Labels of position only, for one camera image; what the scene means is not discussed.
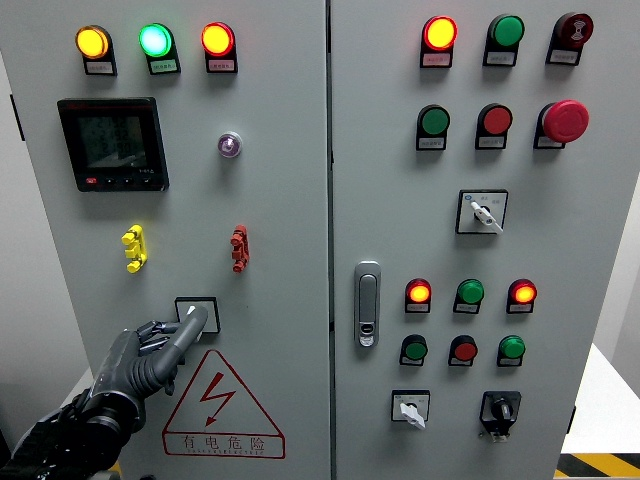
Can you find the red warning triangle sticker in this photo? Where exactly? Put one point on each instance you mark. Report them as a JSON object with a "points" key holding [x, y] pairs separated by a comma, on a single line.
{"points": [[220, 395]]}

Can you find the black yellow striped tape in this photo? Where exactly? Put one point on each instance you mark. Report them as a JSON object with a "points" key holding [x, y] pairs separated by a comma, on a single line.
{"points": [[115, 468], [600, 465]]}

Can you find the black display meter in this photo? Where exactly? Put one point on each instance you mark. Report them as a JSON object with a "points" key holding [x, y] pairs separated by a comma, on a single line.
{"points": [[113, 145]]}

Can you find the pale grey cabinet door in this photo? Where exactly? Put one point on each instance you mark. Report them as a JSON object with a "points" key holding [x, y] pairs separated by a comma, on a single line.
{"points": [[280, 200]]}

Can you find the round white lamp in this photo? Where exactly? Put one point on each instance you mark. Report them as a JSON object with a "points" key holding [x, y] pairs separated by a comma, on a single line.
{"points": [[230, 145]]}

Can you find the silver door lock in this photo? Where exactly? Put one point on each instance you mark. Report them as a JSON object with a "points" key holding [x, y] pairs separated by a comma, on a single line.
{"points": [[367, 300]]}

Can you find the black door hinge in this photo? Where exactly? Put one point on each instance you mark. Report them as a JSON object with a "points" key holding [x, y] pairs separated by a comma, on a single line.
{"points": [[572, 420], [17, 117]]}

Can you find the small label plate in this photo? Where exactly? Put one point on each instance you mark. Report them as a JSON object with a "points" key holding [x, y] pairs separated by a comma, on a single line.
{"points": [[510, 362], [465, 308], [547, 142], [100, 67], [437, 59], [164, 66], [491, 142], [500, 58], [412, 362], [563, 57], [418, 308], [519, 308], [432, 143], [461, 362], [222, 66]]}

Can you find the small green push button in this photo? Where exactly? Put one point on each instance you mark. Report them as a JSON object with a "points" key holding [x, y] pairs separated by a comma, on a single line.
{"points": [[415, 348]]}

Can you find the small red indicator lamp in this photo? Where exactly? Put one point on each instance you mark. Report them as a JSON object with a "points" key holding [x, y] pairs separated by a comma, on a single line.
{"points": [[523, 291], [419, 291]]}

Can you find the large yellow indicator lamp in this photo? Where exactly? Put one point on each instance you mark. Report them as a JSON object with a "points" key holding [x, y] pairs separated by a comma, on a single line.
{"points": [[92, 42]]}

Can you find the large bright green lamp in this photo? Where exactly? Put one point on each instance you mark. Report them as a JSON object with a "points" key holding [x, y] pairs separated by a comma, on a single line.
{"points": [[156, 40]]}

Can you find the large red indicator lamp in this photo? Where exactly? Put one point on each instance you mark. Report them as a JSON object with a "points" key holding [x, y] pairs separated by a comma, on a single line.
{"points": [[218, 39], [440, 33]]}

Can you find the small red push button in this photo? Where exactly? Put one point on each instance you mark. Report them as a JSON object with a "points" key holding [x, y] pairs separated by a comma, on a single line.
{"points": [[465, 349]]}

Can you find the small green indicator lamp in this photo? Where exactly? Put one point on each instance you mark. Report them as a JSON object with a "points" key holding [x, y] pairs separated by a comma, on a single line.
{"points": [[471, 291]]}

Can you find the small green domed button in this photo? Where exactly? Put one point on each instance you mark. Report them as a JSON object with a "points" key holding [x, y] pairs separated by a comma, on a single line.
{"points": [[512, 347]]}

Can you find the large green push button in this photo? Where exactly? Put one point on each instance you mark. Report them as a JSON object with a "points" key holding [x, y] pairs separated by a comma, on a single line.
{"points": [[434, 120]]}

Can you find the pale grey door with lock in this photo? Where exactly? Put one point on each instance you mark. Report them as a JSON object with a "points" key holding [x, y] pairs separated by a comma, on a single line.
{"points": [[550, 240]]}

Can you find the large red push button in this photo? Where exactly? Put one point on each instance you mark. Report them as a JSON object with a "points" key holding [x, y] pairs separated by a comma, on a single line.
{"points": [[496, 119]]}

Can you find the large red stop button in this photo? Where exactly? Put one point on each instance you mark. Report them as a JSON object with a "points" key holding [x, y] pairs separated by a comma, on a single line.
{"points": [[566, 121]]}

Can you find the large dark green lamp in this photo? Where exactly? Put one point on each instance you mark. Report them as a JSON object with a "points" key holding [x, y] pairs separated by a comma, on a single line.
{"points": [[507, 31]]}

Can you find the dark red buzzer lamp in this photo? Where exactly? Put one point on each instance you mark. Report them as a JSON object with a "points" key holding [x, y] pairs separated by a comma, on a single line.
{"points": [[576, 29]]}

